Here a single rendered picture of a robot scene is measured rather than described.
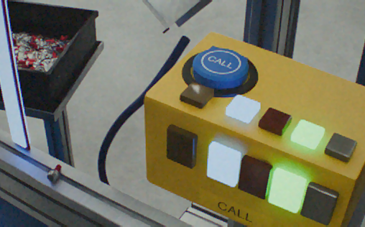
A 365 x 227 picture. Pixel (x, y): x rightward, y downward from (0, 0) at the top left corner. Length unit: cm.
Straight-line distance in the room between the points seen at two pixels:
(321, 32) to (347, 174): 218
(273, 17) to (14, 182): 48
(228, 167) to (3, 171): 37
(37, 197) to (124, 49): 170
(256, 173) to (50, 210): 34
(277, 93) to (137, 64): 185
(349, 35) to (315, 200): 220
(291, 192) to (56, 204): 34
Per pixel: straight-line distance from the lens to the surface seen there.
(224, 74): 42
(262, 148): 39
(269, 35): 97
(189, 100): 41
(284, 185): 39
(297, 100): 42
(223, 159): 40
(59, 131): 93
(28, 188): 69
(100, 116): 205
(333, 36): 254
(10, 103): 66
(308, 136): 39
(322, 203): 39
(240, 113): 40
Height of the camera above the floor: 134
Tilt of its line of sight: 41 degrees down
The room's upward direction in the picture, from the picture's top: 2 degrees clockwise
